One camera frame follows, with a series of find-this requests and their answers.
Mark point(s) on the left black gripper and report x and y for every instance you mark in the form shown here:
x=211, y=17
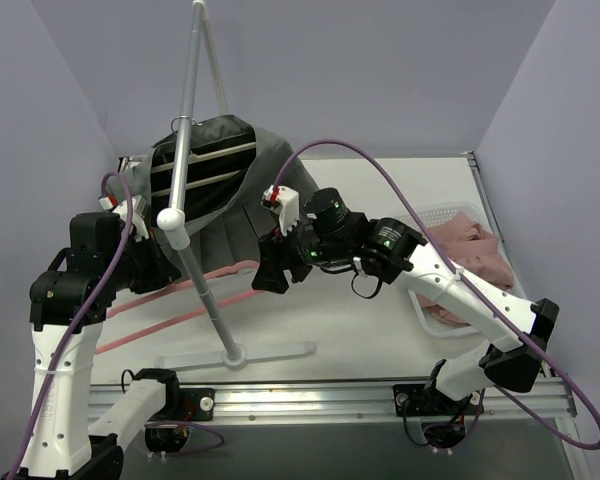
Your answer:
x=156, y=268

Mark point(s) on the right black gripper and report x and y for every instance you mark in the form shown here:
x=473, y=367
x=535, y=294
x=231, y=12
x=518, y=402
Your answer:
x=280, y=259

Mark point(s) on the pink plastic hanger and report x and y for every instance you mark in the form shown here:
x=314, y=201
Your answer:
x=143, y=316

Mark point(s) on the grey pleated skirt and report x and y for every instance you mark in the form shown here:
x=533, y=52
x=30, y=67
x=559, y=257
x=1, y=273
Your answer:
x=225, y=220

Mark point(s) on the wooden multi-bar hanger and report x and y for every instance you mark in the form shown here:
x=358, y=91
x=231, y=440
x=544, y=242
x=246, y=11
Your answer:
x=220, y=165

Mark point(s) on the pink pleated skirt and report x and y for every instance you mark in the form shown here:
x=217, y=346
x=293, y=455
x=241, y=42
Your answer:
x=468, y=244

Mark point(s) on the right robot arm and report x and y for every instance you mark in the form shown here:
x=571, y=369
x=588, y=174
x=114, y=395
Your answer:
x=323, y=233

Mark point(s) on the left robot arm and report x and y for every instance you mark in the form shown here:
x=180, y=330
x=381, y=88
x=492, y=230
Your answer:
x=108, y=252

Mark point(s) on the white plastic basket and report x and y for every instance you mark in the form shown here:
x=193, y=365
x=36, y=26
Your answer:
x=436, y=321

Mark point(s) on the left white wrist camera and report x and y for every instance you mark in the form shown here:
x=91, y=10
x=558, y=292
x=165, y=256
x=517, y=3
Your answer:
x=138, y=207

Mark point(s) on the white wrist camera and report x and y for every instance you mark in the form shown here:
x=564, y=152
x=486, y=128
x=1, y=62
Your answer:
x=138, y=207
x=284, y=203

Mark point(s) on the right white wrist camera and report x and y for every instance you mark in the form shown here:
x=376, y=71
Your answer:
x=284, y=203

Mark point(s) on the aluminium mounting rail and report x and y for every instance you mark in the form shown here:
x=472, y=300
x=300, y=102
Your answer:
x=238, y=402

